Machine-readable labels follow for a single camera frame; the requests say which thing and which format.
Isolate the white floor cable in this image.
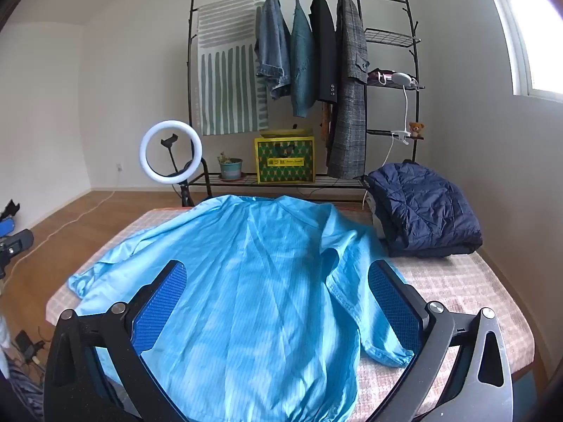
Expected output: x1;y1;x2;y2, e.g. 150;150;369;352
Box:
9;189;116;273

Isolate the grey striped hanging cloth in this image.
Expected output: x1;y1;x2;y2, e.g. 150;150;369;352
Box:
196;0;270;136

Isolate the window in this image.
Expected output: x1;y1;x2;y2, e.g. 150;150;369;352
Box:
477;0;563;102

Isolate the dark red folded cloth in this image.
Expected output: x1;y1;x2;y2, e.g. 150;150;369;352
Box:
367;69;397;85

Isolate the teal knit sweater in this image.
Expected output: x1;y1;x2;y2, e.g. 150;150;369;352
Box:
289;0;316;119

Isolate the yellow and green box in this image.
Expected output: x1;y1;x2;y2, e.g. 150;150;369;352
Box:
254;128;316;184

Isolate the black blazer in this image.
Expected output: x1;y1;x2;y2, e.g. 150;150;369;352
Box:
309;0;339;105

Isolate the white clip lamp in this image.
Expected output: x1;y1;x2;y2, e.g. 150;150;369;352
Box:
387;71;418;146

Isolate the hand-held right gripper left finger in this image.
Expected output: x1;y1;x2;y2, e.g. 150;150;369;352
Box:
44;260;190;422

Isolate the small potted plant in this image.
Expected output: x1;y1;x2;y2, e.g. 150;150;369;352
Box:
217;152;244;182

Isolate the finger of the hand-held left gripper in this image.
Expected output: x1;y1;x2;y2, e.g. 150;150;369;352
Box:
0;200;21;235

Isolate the white lamp cable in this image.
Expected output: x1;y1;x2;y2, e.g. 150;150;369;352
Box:
361;134;397;208

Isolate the person's dark striped clothing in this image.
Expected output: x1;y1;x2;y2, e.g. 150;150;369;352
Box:
0;360;45;422

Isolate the grey plaid coat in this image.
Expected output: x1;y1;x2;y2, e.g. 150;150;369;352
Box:
326;0;369;180

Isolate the navy quilted jacket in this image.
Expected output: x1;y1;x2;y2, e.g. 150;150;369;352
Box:
363;162;483;258

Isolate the blue denim jacket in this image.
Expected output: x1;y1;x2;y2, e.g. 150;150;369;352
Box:
254;0;292;102

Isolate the white ring light on stand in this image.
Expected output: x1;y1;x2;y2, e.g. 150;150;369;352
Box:
139;120;204;207

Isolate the black metal clothes rack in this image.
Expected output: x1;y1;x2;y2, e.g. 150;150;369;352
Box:
187;0;426;207

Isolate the light blue pinstriped shirt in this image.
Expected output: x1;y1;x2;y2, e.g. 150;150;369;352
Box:
67;194;416;422

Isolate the black power adapter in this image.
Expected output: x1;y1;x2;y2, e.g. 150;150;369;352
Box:
15;330;45;363

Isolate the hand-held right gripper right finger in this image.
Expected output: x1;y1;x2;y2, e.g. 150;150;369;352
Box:
367;259;515;422

